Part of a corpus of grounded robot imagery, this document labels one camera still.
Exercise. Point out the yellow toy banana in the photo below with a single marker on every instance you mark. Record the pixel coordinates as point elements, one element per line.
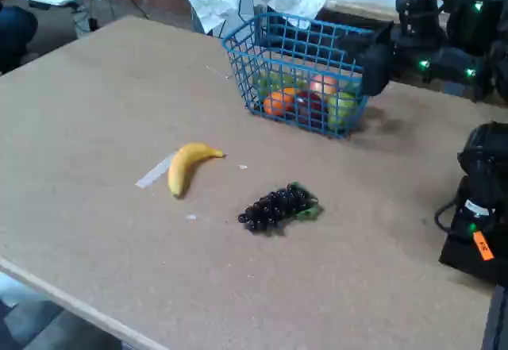
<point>178,171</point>

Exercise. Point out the dark green toy vegetable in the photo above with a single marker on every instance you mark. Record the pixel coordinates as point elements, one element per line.
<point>353,87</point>

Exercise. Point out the light green toy pear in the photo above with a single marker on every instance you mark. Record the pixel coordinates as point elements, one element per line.
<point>341,110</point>

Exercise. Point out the pink toy peach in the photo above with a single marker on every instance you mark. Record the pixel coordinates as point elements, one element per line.
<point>323,85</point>

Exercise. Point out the red toy pomegranate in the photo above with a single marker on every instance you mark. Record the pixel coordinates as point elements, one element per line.
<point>309,108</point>

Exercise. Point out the toy orange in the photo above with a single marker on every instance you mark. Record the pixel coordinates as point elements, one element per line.
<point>278,104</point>

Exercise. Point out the round green toy fruit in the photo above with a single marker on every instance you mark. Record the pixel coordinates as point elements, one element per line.
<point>270,84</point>

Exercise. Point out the thin white tape strip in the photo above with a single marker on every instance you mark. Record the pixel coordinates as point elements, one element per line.
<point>218,72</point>

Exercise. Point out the black toy grapes bunch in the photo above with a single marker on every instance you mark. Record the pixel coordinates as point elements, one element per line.
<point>274,209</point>

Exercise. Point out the long white tape strip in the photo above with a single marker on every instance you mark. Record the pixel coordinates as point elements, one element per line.
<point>152,175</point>

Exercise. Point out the person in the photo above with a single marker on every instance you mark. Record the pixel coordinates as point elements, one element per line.
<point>16,32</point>

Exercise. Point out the dark grey frame post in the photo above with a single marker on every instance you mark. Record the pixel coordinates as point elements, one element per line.
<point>498,322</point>

